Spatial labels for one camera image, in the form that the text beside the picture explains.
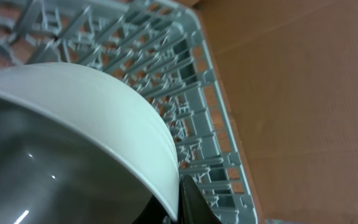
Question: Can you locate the grey-white bowl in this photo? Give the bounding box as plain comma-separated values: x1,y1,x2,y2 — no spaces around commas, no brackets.
0,63,179,223

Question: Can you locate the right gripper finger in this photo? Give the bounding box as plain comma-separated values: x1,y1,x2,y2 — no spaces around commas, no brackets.
178,175,221,224

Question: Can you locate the grey dishwasher rack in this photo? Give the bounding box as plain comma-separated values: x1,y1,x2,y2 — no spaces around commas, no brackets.
0,0,259,223

